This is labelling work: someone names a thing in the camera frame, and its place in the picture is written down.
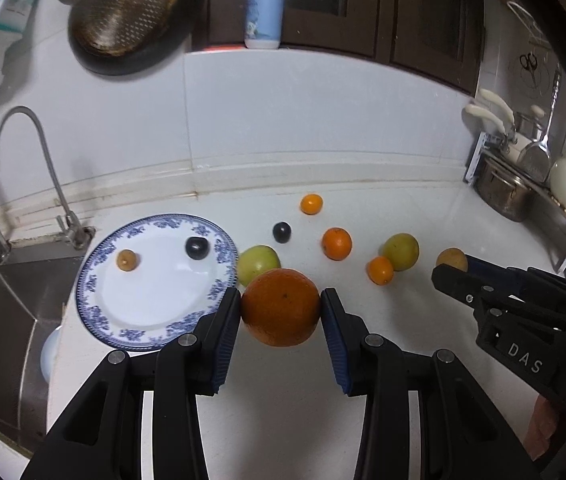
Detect brown longan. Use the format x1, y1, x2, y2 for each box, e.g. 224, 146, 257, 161
436, 247, 468, 272
116, 249, 138, 272

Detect yellow green pear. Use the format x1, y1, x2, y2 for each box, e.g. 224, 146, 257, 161
381, 233, 420, 272

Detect small orange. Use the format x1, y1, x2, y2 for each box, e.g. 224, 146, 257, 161
299, 193, 323, 216
367, 256, 395, 286

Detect large orange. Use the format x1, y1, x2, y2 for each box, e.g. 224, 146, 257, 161
241, 269, 320, 347

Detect dark plum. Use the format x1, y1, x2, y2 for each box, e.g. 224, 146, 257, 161
184, 236, 209, 261
272, 221, 292, 244

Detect green apple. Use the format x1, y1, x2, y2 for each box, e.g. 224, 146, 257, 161
236, 245, 281, 287

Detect person right hand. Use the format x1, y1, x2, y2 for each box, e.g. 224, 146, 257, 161
524, 396, 557, 460

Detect metal dish rack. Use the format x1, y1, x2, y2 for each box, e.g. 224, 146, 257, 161
464, 132, 566, 274

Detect steel cooking pot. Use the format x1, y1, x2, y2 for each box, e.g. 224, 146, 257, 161
474, 152, 534, 223

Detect metal spatula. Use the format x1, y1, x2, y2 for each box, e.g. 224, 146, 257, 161
518, 64, 562, 184

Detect blue white porcelain plate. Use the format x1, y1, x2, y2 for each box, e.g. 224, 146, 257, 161
75, 214, 239, 352

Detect stainless steel sink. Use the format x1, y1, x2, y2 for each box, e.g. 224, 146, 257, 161
0, 242, 85, 457

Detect slim gooseneck faucet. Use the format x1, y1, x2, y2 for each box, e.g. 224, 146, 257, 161
0, 105, 94, 249

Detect black scissors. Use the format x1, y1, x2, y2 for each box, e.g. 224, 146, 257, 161
518, 52, 538, 88

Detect blue lotion pump bottle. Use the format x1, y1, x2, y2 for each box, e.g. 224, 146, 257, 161
244, 0, 284, 50

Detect black frying pan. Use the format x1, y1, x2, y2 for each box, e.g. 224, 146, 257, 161
68, 0, 205, 76

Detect brass perforated strainer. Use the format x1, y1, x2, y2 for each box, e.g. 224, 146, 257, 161
70, 0, 177, 58

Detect lower cream knife handle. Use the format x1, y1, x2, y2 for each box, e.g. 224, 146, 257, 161
464, 103, 506, 134

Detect cream knife handle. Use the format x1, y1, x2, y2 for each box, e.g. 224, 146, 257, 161
464, 103, 506, 134
478, 87, 515, 125

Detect upper cream knife handle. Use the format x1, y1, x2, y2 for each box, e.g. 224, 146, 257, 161
478, 87, 515, 125

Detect white wire hanger rack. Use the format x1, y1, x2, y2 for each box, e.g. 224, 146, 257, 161
506, 0, 552, 50

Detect dark wooden window frame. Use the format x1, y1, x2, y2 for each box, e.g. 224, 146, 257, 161
192, 0, 487, 97

